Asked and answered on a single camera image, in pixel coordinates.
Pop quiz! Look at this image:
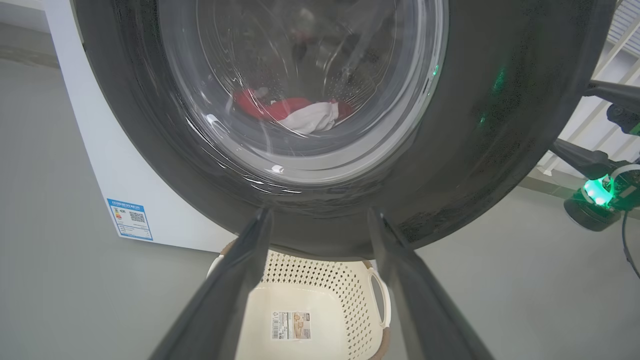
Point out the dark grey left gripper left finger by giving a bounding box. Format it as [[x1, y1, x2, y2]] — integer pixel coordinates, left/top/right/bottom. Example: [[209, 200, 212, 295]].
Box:
[[150, 207, 275, 360]]

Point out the basket product label sticker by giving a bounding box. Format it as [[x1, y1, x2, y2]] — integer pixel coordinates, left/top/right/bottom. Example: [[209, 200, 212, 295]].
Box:
[[271, 311, 312, 341]]

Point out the steel perforated washer drum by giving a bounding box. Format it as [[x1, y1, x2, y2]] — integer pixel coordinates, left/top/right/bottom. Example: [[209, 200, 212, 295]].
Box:
[[197, 0, 396, 151]]

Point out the thin black cable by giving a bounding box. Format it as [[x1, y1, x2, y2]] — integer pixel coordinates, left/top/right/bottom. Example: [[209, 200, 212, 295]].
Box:
[[621, 210, 640, 280]]

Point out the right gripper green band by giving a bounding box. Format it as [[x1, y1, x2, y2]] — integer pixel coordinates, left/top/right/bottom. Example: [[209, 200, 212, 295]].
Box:
[[550, 80, 640, 211]]

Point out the black round glass washer door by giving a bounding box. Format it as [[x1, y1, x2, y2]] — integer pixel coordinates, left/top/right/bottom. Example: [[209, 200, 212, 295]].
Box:
[[70, 0, 618, 258]]

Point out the white metal railing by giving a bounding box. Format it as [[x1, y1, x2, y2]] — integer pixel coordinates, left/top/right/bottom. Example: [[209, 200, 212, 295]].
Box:
[[537, 0, 640, 178]]

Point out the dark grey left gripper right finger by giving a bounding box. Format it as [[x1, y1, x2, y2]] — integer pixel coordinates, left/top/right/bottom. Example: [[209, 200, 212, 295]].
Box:
[[367, 206, 496, 360]]

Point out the white window blind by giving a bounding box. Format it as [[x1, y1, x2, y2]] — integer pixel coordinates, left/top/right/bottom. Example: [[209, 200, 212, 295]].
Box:
[[607, 0, 640, 43]]

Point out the cream perforated laundry basket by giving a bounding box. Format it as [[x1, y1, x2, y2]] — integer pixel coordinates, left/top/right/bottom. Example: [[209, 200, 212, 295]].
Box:
[[206, 240, 392, 360]]

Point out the blue energy label sticker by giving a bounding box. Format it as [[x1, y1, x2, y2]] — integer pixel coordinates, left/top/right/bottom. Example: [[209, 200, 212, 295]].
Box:
[[106, 198, 153, 241]]

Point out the red and white garment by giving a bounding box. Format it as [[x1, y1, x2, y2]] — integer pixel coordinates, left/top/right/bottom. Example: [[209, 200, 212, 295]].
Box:
[[232, 89, 355, 136]]

